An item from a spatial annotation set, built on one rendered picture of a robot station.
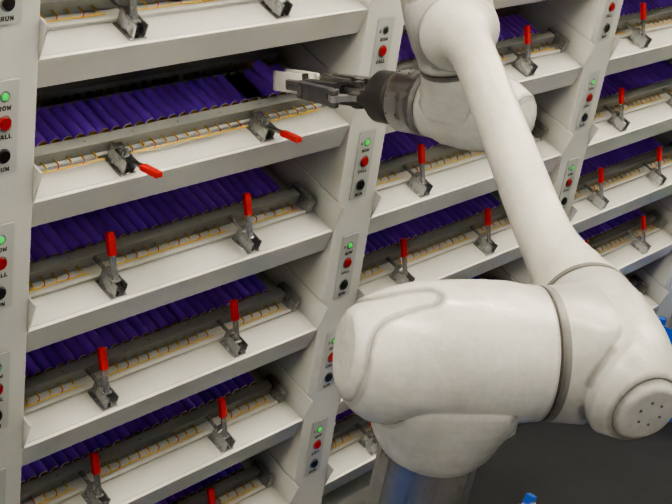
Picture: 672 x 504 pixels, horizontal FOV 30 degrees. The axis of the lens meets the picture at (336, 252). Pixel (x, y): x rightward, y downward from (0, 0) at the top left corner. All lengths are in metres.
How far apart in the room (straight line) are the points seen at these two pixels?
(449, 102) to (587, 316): 0.54
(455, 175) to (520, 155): 0.96
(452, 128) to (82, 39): 0.49
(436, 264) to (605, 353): 1.31
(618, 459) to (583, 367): 1.89
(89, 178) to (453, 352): 0.73
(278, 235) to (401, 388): 0.94
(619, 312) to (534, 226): 0.21
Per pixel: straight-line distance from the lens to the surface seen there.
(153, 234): 1.90
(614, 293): 1.24
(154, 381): 1.98
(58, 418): 1.88
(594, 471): 2.99
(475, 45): 1.50
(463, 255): 2.52
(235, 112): 1.89
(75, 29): 1.65
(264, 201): 2.05
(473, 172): 2.42
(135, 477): 2.09
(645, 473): 3.04
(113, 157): 1.73
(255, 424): 2.24
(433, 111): 1.67
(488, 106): 1.46
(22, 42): 1.55
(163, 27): 1.71
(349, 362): 1.15
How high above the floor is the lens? 1.63
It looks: 26 degrees down
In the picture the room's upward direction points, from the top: 9 degrees clockwise
